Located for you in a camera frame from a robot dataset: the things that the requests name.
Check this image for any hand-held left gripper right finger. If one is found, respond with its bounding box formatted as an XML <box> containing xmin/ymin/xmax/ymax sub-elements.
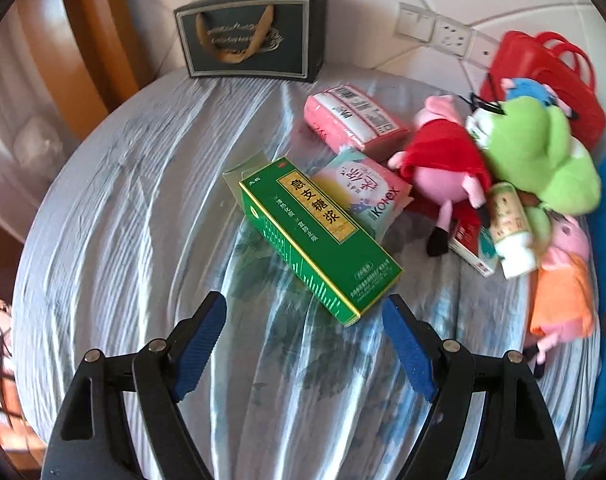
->
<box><xmin>383</xmin><ymin>294</ymin><xmax>566</xmax><ymax>480</ymax></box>

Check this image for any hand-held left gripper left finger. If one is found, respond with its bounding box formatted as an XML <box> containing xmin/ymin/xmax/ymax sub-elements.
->
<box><xmin>42</xmin><ymin>290</ymin><xmax>228</xmax><ymax>480</ymax></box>

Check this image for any red and white medicine box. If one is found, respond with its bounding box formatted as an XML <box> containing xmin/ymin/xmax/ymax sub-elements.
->
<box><xmin>448</xmin><ymin>207</ymin><xmax>498</xmax><ymax>277</ymax></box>

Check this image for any green medicine box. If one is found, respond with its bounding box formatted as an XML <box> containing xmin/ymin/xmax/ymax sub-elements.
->
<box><xmin>223</xmin><ymin>154</ymin><xmax>404</xmax><ymax>328</ymax></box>

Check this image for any orange-dress pig plush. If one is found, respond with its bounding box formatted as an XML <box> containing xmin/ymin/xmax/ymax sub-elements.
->
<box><xmin>522</xmin><ymin>214</ymin><xmax>598</xmax><ymax>380</ymax></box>

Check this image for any red-dress pig plush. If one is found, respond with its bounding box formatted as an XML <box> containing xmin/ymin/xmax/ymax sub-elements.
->
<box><xmin>387</xmin><ymin>94</ymin><xmax>494</xmax><ymax>257</ymax></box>

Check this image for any green frog plush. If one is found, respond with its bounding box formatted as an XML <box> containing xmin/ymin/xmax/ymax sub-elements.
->
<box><xmin>465</xmin><ymin>97</ymin><xmax>602</xmax><ymax>256</ymax></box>

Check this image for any blue-dress pig plush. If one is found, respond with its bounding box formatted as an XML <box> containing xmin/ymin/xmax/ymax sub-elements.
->
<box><xmin>500</xmin><ymin>77</ymin><xmax>578</xmax><ymax>121</ymax></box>

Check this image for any grey printed cloth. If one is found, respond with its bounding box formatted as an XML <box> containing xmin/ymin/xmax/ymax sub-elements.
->
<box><xmin>13</xmin><ymin>67</ymin><xmax>604</xmax><ymax>480</ymax></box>

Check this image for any pink sanitary pad packet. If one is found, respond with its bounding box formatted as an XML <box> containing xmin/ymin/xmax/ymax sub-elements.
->
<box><xmin>313</xmin><ymin>146</ymin><xmax>415</xmax><ymax>242</ymax></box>

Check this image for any cream tube with white cap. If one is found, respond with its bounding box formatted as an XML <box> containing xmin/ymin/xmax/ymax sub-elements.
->
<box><xmin>485</xmin><ymin>181</ymin><xmax>540</xmax><ymax>280</ymax></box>

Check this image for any pink tissue pack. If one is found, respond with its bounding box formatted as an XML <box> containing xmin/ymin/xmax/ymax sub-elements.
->
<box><xmin>304</xmin><ymin>84</ymin><xmax>411</xmax><ymax>158</ymax></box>

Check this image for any sheer white curtain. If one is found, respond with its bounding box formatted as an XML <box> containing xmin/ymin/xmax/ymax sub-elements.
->
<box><xmin>0</xmin><ymin>35</ymin><xmax>84</xmax><ymax>211</ymax></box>

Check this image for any red plastic case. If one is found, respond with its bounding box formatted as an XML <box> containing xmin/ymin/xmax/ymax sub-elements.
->
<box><xmin>479</xmin><ymin>30</ymin><xmax>606</xmax><ymax>148</ymax></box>

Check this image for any dark gift box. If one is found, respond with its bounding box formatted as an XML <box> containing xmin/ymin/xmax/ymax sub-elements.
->
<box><xmin>174</xmin><ymin>0</ymin><xmax>329</xmax><ymax>84</ymax></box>

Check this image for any white wall socket panel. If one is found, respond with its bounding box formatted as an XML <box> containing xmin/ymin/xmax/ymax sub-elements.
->
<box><xmin>394</xmin><ymin>2</ymin><xmax>501</xmax><ymax>68</ymax></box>

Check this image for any wooden wall trim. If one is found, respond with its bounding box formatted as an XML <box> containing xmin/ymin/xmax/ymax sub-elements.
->
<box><xmin>58</xmin><ymin>0</ymin><xmax>144</xmax><ymax>141</ymax></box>

